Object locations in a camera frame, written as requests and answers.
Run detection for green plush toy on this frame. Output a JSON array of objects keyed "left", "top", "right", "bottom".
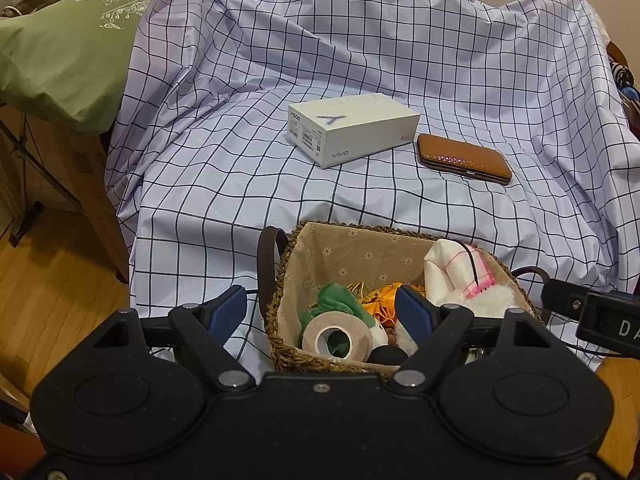
[{"left": 306, "top": 282, "right": 377, "bottom": 356}]

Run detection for black and white patterned item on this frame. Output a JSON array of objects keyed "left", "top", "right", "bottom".
[{"left": 609, "top": 55, "right": 632, "bottom": 88}]

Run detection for white cardboard box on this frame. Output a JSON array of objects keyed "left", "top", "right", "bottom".
[{"left": 287, "top": 92, "right": 422, "bottom": 170}]

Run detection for green pillow with script print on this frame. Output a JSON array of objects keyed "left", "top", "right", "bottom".
[{"left": 0, "top": 0, "right": 174, "bottom": 136}]

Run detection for checked white bed sheet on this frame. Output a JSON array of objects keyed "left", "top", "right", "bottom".
[{"left": 102, "top": 0, "right": 640, "bottom": 377}]

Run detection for beige tape roll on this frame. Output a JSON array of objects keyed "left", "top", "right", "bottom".
[{"left": 301, "top": 312, "right": 374, "bottom": 361}]

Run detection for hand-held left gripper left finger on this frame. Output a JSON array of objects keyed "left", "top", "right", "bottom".
[{"left": 90, "top": 285, "right": 256, "bottom": 395}]

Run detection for orange patterned pouch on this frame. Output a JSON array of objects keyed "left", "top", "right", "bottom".
[{"left": 345, "top": 282, "right": 427, "bottom": 334}]

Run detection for black stand legs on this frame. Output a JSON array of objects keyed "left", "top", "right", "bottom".
[{"left": 0, "top": 119, "right": 87, "bottom": 247}]

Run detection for woven basket with fabric lining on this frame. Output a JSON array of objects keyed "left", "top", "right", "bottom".
[{"left": 257, "top": 221, "right": 552, "bottom": 377}]

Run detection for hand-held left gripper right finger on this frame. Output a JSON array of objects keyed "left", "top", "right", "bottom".
[{"left": 389, "top": 285, "right": 554, "bottom": 395}]

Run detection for black elastic band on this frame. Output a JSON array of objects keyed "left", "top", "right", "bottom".
[{"left": 460, "top": 244, "right": 479, "bottom": 287}]

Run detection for white cloth roll pink edge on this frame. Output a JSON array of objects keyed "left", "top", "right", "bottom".
[{"left": 424, "top": 239, "right": 497, "bottom": 307}]

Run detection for brown leather case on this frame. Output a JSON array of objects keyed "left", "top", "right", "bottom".
[{"left": 416, "top": 132, "right": 514, "bottom": 187}]

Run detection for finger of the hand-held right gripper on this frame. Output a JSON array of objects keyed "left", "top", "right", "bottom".
[{"left": 541, "top": 280, "right": 589, "bottom": 317}]

